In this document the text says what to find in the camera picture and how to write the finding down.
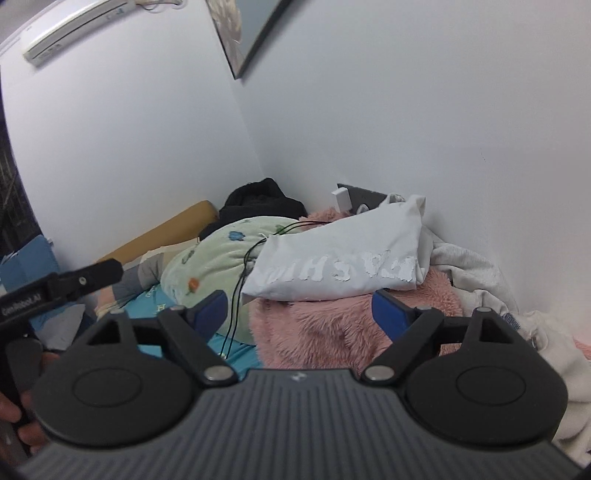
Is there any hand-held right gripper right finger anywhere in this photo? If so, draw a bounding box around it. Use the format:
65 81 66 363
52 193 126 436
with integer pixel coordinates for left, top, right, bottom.
361 289 527 385

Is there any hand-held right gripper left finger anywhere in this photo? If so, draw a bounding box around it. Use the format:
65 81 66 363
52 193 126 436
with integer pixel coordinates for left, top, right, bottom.
85 290 240 385

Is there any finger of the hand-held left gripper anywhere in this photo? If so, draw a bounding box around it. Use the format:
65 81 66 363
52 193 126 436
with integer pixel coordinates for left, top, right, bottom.
45 257 124 302

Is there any white t-shirt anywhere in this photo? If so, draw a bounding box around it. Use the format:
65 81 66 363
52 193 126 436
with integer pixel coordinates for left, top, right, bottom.
241 194 433 304

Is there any person's left hand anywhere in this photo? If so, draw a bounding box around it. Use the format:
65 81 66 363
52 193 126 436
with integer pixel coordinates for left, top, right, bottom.
0 352 62 448

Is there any blue covered chair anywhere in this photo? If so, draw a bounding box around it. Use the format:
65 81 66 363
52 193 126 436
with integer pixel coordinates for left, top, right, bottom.
0 234 62 297

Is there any grey cushion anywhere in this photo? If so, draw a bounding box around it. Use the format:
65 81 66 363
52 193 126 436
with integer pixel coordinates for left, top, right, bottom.
33 304 88 352

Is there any patchwork pillow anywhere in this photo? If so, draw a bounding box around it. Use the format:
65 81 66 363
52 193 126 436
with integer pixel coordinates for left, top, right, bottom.
95 248 186 320

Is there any green printed fleece blanket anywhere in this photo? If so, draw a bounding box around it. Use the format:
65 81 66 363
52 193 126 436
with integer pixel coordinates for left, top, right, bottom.
159 216 297 343

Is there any pink fluffy blanket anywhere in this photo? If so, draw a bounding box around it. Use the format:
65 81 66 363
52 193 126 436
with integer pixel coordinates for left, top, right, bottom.
248 207 591 371

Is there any cream white cloth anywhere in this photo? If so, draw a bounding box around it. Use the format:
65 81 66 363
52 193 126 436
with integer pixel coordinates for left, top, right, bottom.
416 225 591 463

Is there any dark window grille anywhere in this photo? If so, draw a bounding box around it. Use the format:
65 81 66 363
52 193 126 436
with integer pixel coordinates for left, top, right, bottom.
0 133 43 260

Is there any black fuzzy cloth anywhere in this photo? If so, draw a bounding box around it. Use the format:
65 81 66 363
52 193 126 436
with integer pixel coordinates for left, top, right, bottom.
198 177 308 241

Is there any white plug adapter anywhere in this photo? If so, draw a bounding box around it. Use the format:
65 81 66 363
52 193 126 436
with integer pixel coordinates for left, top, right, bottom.
331 186 353 213

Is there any white air conditioner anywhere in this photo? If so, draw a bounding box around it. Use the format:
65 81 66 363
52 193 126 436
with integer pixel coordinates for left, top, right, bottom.
22 0 186 66

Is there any black cable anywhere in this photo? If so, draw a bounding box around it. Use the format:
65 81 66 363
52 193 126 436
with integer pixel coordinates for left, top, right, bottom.
221 220 334 360

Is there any dark wall socket plate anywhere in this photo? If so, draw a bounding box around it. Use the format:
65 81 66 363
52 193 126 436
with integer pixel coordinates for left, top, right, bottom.
337 183 389 216

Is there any framed wall picture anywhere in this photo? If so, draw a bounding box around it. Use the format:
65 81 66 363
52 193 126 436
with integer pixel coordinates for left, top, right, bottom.
205 0 294 81

